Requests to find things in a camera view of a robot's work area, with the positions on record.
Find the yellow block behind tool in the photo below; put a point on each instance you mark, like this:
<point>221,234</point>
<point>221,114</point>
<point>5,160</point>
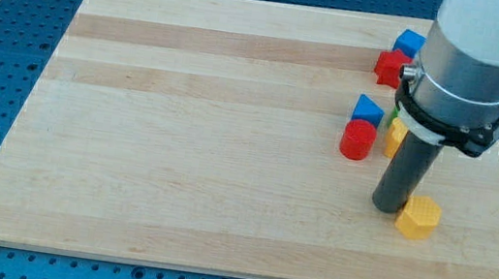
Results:
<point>394,136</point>

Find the blue cube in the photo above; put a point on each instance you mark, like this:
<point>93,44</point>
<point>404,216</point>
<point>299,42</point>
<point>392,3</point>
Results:
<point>409,42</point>

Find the green block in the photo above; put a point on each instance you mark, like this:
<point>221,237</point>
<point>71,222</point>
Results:
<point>393,115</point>

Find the blue triangular block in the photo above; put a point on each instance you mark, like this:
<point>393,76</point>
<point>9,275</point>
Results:
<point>367,110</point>

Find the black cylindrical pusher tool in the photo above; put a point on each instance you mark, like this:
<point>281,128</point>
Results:
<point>405,171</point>

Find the yellow hexagon block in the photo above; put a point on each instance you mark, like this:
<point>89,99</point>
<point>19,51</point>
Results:
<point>418,218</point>

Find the red star block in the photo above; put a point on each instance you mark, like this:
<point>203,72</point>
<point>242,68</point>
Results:
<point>387,68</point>

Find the wooden board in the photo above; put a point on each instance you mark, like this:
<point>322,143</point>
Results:
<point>203,135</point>

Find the red cylinder block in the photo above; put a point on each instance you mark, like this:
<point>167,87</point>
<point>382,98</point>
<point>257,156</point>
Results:
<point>357,139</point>

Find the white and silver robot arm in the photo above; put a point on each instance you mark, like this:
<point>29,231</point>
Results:
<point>449,93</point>

